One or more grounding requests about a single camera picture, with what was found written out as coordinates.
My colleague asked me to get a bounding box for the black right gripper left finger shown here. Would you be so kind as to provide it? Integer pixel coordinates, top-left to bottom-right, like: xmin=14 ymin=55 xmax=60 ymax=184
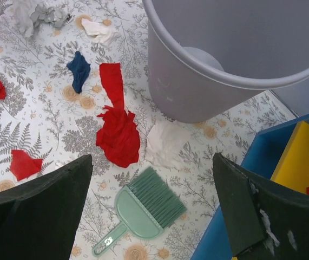
xmin=0 ymin=154 xmax=93 ymax=259

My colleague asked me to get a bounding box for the grey crumpled paper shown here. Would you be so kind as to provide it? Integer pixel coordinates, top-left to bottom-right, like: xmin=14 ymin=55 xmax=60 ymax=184
xmin=11 ymin=0 xmax=72 ymax=38

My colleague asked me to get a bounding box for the large red paper scrap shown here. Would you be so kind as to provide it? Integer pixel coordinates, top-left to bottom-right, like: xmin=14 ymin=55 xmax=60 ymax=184
xmin=96 ymin=63 xmax=140 ymax=168

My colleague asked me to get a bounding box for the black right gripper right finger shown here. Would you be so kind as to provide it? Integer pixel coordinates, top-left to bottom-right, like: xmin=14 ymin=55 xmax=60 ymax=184
xmin=213 ymin=153 xmax=309 ymax=259

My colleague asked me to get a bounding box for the white crumpled paper near bin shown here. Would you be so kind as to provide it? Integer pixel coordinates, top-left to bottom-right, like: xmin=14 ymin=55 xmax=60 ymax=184
xmin=145 ymin=121 xmax=190 ymax=170

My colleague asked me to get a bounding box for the dark blue paper scrap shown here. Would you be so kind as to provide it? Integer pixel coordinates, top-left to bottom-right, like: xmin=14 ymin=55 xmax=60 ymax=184
xmin=67 ymin=51 xmax=90 ymax=94

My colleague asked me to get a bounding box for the grey plastic waste bin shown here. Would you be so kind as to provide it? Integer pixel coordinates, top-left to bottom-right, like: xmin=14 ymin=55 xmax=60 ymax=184
xmin=143 ymin=1 xmax=309 ymax=123

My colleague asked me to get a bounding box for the blue shelf unit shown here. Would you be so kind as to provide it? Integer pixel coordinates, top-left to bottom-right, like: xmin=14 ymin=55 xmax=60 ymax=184
xmin=192 ymin=114 xmax=309 ymax=259

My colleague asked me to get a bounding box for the green hand brush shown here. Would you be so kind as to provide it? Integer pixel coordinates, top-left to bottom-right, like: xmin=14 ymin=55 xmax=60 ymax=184
xmin=92 ymin=167 xmax=187 ymax=257

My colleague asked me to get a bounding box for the white tissue scrap far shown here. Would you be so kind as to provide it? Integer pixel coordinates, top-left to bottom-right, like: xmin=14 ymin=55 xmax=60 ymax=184
xmin=81 ymin=18 xmax=121 ymax=48

